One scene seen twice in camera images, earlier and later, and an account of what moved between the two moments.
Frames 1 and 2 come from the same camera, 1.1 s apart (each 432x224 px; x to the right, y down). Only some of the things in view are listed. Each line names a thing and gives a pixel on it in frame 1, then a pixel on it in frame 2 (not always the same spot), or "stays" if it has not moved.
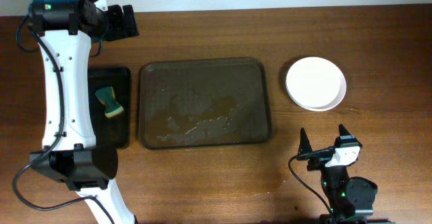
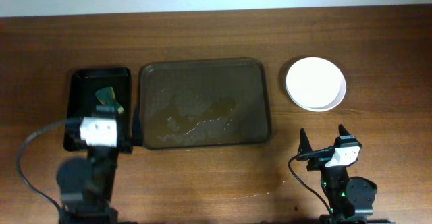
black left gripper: [122, 22] -> [122, 142]
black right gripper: [319, 154] stays
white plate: [342, 92] stays
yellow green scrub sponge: [106, 96] stays
